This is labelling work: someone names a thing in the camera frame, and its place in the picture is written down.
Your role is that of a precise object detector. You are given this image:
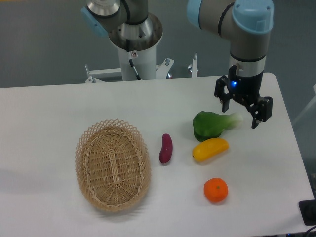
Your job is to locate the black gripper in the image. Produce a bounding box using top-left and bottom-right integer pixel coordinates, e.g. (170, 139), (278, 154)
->
(214, 65), (273, 129)

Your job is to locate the green bok choy vegetable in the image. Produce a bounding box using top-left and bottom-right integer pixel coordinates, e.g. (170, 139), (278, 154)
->
(193, 111), (243, 142)

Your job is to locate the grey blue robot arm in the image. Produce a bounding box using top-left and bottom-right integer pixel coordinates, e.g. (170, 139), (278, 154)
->
(81, 0), (274, 128)

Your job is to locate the yellow mango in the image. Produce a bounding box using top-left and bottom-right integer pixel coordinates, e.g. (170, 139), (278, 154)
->
(192, 138), (230, 162)

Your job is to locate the orange tangerine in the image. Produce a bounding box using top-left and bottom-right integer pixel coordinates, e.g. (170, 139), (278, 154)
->
(203, 178), (229, 203)

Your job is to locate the purple sweet potato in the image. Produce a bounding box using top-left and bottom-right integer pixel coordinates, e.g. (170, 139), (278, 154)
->
(159, 133), (173, 164)

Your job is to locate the black device at edge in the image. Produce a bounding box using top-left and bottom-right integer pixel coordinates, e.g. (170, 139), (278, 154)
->
(298, 199), (316, 226)

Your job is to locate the woven wicker basket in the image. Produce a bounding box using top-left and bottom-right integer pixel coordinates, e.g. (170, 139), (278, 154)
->
(75, 119), (151, 212)

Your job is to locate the white bracket with bolt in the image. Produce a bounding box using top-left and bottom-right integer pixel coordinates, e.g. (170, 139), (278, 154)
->
(188, 52), (198, 78)

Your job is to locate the white metal base frame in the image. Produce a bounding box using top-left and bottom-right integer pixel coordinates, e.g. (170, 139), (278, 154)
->
(84, 58), (175, 83)

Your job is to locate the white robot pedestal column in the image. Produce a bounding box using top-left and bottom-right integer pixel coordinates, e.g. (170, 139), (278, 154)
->
(117, 46), (156, 81)

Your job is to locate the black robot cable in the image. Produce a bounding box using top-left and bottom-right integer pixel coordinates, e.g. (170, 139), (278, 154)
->
(125, 39), (142, 81)

